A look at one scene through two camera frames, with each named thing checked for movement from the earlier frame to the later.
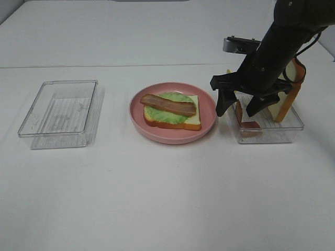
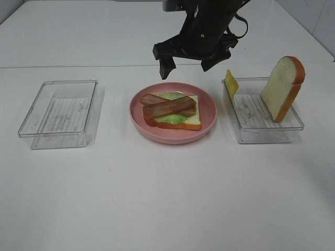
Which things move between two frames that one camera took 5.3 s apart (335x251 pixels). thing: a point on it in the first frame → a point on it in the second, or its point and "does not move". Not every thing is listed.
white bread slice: (192, 123) does not move
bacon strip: (249, 128) → (172, 106)
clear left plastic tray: (62, 115) does not move
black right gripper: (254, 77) → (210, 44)
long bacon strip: (180, 107) does not move
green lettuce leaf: (158, 115) does not move
